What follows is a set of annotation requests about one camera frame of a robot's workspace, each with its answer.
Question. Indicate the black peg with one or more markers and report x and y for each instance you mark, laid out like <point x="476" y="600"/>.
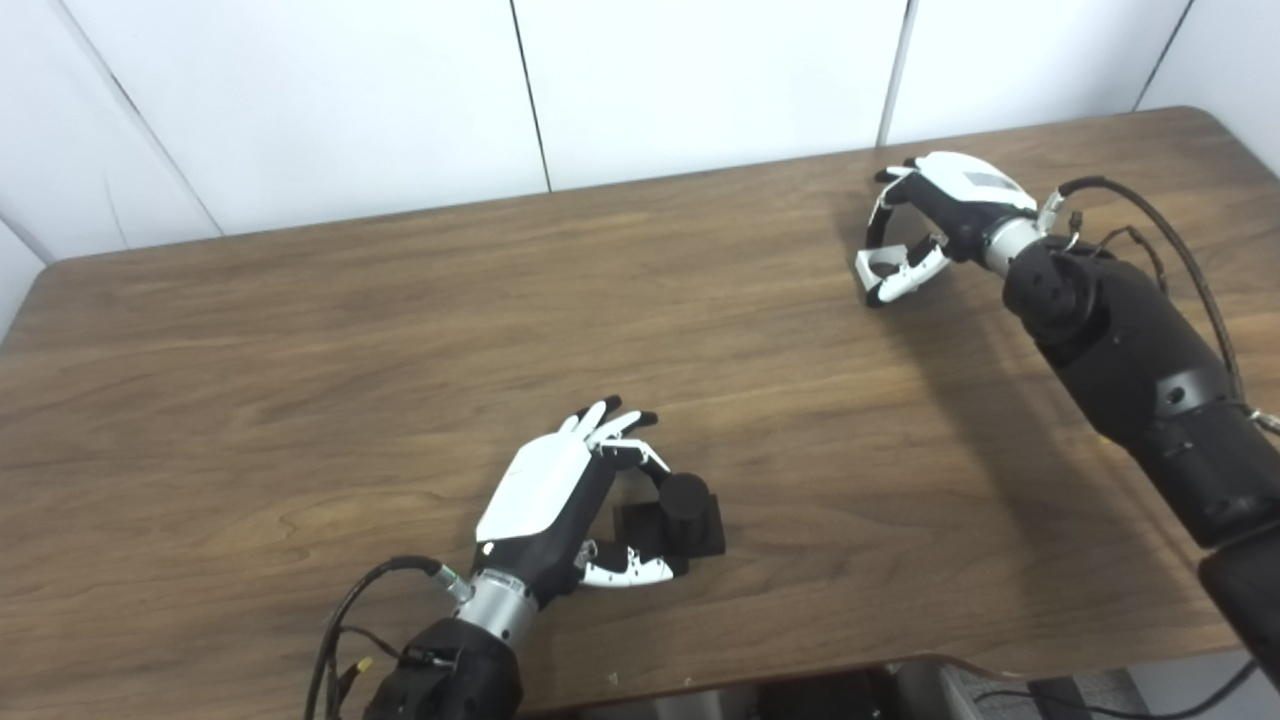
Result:
<point x="690" y="510"/>

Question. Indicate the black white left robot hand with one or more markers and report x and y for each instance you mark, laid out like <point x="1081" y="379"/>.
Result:
<point x="535" y="490"/>

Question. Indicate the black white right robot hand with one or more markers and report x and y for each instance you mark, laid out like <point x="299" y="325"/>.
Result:
<point x="970" y="195"/>

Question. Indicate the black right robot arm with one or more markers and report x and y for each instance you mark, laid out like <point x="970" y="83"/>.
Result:
<point x="1130" y="350"/>

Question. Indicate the white square piece with hole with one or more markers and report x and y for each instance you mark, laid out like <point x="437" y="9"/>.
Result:
<point x="868" y="264"/>

